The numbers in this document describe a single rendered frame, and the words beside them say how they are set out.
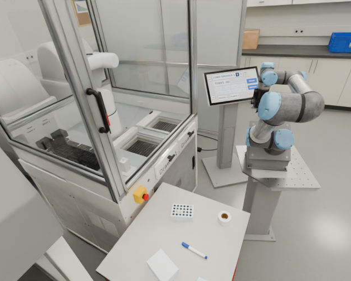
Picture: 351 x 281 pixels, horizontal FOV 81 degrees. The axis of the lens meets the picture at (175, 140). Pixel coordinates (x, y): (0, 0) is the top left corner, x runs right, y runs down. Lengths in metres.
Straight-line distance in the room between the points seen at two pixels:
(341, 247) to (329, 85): 2.65
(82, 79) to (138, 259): 0.85
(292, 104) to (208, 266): 0.79
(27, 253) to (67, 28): 0.61
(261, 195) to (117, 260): 1.08
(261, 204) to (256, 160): 0.42
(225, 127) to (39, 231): 1.95
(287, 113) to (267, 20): 3.81
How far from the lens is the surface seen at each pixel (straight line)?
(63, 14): 0.79
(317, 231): 2.36
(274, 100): 0.91
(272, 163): 1.55
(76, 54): 0.80
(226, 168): 2.60
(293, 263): 2.12
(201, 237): 1.19
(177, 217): 1.22
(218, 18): 2.73
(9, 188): 0.47
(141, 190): 1.21
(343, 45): 4.24
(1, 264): 0.53
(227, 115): 2.16
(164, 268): 1.07
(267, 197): 1.74
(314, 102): 0.95
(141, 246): 1.20
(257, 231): 2.10
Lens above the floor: 1.79
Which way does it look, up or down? 35 degrees down
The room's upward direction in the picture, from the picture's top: 5 degrees counter-clockwise
